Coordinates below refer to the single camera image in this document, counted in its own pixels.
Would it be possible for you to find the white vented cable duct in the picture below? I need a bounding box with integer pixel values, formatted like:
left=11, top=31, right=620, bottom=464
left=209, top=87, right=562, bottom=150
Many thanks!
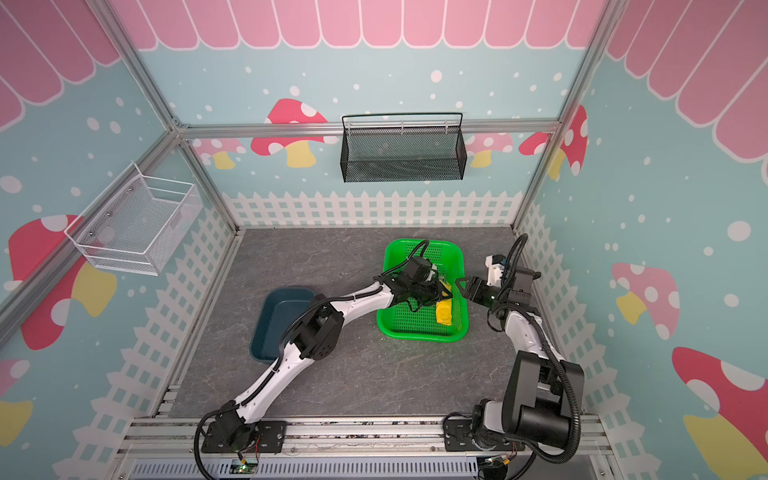
left=128, top=458, right=481, bottom=480

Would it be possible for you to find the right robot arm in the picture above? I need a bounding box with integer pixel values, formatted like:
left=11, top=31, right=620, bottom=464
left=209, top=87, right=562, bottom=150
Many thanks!
left=456, top=255, right=585, bottom=464

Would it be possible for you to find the yellow paper napkin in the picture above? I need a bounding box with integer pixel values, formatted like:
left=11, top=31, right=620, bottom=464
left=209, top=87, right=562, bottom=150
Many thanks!
left=435, top=276, right=453, bottom=326

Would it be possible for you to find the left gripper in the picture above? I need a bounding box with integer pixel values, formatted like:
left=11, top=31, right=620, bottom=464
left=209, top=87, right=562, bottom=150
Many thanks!
left=410, top=277, right=454, bottom=307

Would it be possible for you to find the black wire mesh basket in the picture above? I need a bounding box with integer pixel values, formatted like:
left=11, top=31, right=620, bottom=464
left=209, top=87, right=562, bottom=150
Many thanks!
left=340, top=112, right=468, bottom=183

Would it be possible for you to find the dark teal plastic tray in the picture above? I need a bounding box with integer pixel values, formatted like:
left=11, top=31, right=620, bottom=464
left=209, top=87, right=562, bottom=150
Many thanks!
left=250, top=287, right=315, bottom=364

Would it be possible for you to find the white wire mesh basket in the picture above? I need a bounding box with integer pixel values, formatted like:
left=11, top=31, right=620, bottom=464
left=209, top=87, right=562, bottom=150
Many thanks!
left=64, top=164, right=203, bottom=276

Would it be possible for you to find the green plastic basket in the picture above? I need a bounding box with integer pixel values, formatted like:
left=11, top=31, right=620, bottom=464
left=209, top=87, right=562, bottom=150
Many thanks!
left=376, top=240, right=470, bottom=343

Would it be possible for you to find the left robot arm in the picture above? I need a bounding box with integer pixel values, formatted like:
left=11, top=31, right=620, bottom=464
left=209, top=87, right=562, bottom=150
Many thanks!
left=192, top=257, right=453, bottom=455

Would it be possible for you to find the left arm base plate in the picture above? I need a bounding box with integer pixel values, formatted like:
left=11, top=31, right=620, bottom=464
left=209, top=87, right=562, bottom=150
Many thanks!
left=202, top=420, right=288, bottom=454

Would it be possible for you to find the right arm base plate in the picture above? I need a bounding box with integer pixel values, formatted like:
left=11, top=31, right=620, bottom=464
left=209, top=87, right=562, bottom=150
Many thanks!
left=443, top=417, right=526, bottom=452

